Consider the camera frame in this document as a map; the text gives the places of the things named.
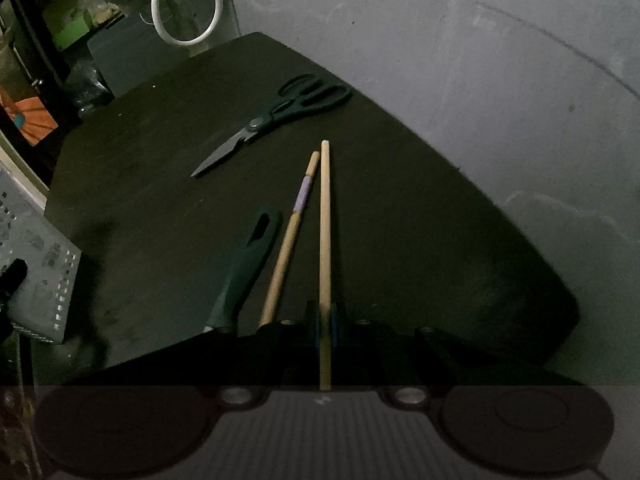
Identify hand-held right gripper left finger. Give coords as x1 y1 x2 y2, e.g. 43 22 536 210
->
75 302 321 406

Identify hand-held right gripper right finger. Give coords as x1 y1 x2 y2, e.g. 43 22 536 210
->
330 302 583 407

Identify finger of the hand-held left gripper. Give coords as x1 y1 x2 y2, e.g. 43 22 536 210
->
0 258 28 306

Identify white perforated plastic basket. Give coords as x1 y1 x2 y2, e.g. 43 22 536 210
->
0 167 82 345

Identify green handled kitchen knife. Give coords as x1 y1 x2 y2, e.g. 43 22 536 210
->
202 204 284 335

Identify purple banded wooden chopstick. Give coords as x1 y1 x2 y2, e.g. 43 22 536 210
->
257 151 321 330

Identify plain wooden chopstick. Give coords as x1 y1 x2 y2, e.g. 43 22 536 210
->
319 140 333 392

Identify dark green handled scissors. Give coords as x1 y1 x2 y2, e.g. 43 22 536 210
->
190 73 354 178

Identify orange cloth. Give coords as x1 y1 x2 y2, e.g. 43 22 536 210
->
0 87 59 146

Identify dark grey cabinet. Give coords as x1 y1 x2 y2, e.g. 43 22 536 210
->
87 10 171 99

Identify green box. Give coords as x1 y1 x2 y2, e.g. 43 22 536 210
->
52 12 94 51

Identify white flexible hose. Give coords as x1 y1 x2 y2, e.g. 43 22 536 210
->
151 0 223 47

